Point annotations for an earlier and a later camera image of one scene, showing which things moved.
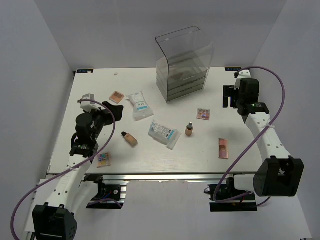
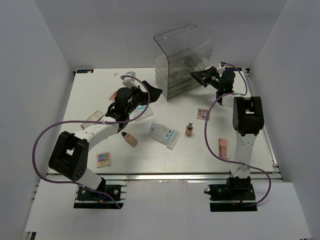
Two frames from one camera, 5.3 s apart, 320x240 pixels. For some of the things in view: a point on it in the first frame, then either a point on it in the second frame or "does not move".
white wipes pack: x=163 y=134 does not move
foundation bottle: x=188 y=131 does not move
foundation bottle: x=130 y=139 does not move
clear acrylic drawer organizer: x=185 y=66 does not move
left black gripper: x=107 y=116 to x=154 y=93
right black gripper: x=228 y=91 to x=199 y=75
